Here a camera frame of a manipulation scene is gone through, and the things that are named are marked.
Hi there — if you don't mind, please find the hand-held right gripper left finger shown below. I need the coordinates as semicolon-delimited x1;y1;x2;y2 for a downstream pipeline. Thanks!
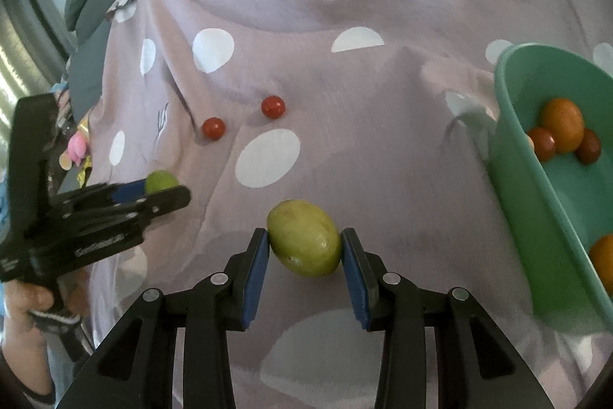
56;227;272;409

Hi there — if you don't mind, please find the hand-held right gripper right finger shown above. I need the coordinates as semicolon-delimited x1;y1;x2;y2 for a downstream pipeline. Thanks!
339;227;556;409

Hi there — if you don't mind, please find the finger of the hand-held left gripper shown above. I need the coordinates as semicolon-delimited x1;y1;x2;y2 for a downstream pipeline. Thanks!
64;186;191;228
52;179;148;211

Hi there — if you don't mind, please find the green fruit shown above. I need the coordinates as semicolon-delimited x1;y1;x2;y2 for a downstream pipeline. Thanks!
266;199;344;279
144;170;180;195

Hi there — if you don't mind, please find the green plastic bowl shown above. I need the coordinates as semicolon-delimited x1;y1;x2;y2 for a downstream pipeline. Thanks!
486;42;613;335

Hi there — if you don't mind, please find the red cherry tomato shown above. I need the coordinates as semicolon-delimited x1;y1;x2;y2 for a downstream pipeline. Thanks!
261;95;287;119
528;127;557;163
202;117;226;140
575;129;602;165

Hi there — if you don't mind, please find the orange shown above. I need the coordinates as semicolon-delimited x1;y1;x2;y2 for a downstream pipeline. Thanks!
587;234;613;295
541;97;586;154

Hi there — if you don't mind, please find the person's left hand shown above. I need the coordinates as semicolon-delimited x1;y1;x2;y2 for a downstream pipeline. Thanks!
0;268;93;398

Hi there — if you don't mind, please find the yellow crinkled wrapper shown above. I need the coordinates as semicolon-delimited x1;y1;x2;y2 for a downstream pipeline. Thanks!
74;155;94;189

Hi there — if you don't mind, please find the pink plush toy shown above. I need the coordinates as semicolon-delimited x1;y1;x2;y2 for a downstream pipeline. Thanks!
67;133;92;165

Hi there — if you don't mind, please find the grey ribbed curtain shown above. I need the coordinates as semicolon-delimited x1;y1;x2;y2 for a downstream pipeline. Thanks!
0;0;70;103

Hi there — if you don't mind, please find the mauve polka-dot blanket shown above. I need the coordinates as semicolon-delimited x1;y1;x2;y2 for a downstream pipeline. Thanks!
72;0;613;409

